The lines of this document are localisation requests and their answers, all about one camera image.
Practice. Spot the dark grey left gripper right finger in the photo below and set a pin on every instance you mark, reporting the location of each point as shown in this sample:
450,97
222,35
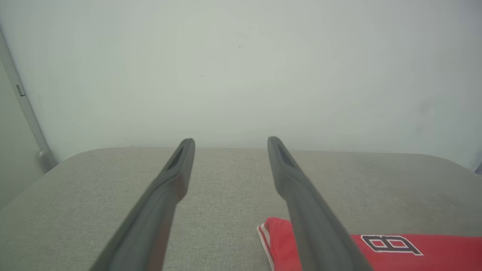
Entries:
316,233

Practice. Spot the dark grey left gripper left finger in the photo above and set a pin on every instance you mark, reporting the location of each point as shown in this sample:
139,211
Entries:
150,226

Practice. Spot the red and white baseball jersey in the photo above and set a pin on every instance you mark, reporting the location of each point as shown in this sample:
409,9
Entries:
444,256

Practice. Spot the grey metal wall rail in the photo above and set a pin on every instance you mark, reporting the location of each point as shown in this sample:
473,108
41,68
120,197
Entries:
26,109

